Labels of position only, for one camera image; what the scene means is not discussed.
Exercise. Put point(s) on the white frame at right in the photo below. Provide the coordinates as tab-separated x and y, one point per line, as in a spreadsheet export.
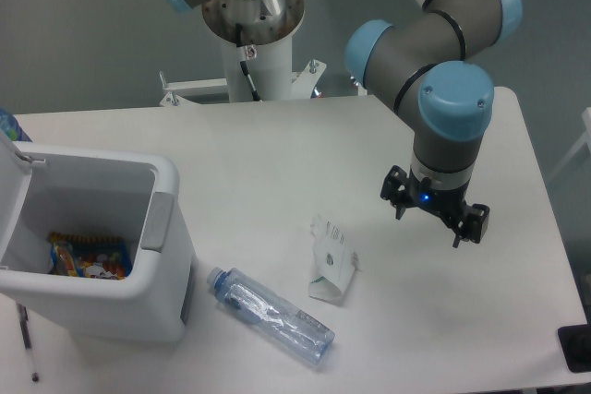
575	156

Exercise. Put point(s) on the black pen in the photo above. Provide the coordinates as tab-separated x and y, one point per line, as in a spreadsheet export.
23	319

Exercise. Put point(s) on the white plastic trash can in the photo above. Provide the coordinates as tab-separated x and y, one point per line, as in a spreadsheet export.
93	192

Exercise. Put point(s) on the colourful snack wrapper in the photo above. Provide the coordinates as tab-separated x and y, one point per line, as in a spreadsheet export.
92	257

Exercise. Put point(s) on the clear blue plastic bottle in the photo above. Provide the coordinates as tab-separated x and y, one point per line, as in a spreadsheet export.
260	307

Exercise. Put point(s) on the black device at table edge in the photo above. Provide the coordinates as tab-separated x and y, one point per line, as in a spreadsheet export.
575	344

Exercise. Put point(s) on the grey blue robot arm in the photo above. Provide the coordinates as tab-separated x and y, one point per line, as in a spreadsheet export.
421	73

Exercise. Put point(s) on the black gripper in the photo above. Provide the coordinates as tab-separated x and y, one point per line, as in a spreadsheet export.
470	222

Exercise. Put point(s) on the white paper carton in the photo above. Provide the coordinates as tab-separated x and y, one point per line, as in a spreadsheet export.
335	260

